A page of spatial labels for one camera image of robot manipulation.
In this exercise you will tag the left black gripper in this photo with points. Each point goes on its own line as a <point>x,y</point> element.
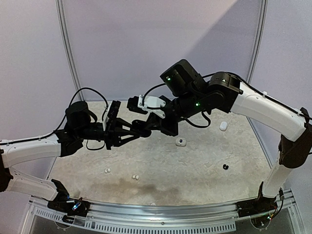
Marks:
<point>115,137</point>

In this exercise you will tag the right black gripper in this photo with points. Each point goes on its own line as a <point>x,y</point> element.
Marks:
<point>168,122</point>

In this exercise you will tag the black earbud charging case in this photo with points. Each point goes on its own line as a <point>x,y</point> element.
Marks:
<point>139,127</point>

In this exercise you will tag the white stem earbud charging case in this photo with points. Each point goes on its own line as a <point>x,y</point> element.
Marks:
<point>181,142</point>

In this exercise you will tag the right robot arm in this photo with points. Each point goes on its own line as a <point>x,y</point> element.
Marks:
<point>229,93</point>

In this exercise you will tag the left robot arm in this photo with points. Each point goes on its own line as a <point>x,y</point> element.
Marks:
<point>81,124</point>

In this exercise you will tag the white oval charging case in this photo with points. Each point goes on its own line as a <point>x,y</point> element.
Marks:
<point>223,126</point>

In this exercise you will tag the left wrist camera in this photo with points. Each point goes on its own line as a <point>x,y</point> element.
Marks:
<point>110,113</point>

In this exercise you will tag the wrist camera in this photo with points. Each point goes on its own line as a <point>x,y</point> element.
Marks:
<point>149,104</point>
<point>110,113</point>

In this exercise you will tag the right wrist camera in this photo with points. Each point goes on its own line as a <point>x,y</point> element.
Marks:
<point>149,104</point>

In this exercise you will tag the aluminium front rail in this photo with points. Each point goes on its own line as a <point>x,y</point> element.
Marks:
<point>110,218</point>

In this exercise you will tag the right aluminium frame post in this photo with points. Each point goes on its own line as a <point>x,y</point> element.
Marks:
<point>257,39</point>

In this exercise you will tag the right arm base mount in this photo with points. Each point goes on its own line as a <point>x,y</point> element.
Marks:
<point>255,206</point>

